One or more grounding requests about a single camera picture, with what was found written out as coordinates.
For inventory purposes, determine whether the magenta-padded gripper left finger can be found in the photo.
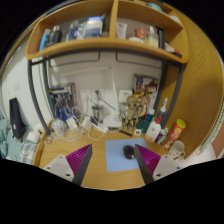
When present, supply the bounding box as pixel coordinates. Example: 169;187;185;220
43;143;94;187

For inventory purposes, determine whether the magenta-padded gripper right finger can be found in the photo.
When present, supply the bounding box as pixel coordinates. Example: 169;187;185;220
133;143;183;185

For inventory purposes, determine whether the black computer mouse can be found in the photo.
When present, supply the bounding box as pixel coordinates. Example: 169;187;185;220
122;144;137;160

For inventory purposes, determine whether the light blue mouse pad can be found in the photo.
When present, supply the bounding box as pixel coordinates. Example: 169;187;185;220
104;137;159;173

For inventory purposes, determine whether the white mug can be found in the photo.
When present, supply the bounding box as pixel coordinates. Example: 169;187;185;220
167;139;187;161

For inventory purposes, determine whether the red chips can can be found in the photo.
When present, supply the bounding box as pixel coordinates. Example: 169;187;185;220
161;118;187;151

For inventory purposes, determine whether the white lotion bottle red pump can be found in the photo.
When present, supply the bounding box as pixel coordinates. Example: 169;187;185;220
144;114;164;144

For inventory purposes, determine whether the clear plastic cup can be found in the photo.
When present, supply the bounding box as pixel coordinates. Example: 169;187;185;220
50;117;68;137

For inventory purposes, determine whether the white charger block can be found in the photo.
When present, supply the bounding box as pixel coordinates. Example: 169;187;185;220
64;116;80;131

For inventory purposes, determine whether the round green tin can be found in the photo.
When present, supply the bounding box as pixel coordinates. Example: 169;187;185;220
135;118;151;135

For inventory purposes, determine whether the black ruler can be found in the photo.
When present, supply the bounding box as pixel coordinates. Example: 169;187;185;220
117;128;134;137

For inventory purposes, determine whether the blue capped bottle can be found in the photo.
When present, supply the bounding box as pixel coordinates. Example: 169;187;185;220
146;106;156;123

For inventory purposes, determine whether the white power strip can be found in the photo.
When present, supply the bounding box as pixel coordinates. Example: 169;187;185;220
87;121;110;134

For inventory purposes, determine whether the spray bottle blue tip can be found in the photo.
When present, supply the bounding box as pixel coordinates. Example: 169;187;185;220
156;96;169;122

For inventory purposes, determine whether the teal bedding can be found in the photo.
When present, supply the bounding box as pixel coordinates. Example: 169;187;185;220
0;119;25;162

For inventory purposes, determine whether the brown tree figure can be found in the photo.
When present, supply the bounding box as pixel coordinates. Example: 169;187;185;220
121;94;142;132

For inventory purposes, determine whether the black bag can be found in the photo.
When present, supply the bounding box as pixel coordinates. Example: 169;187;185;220
8;97;27;140

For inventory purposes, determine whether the blue robot model kit box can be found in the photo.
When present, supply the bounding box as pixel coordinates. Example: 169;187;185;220
47;82;80;122

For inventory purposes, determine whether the colourful printed box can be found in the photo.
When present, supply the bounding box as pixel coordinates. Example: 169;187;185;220
132;73;161;102

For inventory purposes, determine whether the wooden shelf unit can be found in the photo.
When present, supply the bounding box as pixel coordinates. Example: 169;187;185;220
25;0;190;65

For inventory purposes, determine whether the white cable tangle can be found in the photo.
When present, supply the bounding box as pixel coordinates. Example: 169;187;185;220
49;99;116;143

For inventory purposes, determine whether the grey metal shelf frame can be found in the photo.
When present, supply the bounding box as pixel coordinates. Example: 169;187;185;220
27;49;186;136

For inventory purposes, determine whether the white wall socket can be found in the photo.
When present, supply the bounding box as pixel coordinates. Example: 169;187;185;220
91;87;106;101
79;88;93;101

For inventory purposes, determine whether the white wall panel box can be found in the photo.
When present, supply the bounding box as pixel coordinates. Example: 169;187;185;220
118;88;134;104

